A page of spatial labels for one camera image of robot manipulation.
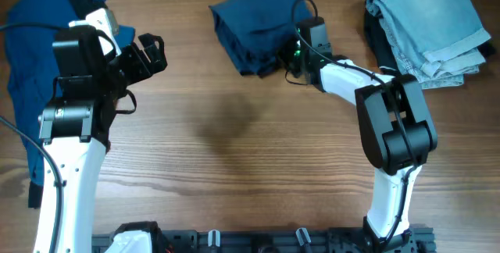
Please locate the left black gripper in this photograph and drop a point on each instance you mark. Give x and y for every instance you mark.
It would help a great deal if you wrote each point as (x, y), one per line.
(144, 69)

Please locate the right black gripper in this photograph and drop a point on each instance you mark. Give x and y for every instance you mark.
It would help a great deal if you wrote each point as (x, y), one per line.
(283, 53)

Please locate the dark navy denim shorts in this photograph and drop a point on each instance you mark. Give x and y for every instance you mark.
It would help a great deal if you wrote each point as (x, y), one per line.
(253, 31)

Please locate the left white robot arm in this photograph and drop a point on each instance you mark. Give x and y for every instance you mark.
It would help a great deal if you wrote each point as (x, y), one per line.
(75, 139)

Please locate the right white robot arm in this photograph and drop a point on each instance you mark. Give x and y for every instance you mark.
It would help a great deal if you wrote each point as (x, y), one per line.
(396, 130)

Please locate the black folded garment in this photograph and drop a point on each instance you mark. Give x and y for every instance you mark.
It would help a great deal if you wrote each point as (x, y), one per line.
(377, 41)

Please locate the blue shirt pile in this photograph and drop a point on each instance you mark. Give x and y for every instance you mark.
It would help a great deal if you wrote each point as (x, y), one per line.
(32, 62)

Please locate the light blue folded jeans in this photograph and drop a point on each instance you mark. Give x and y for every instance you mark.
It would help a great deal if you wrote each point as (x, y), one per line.
(436, 41)

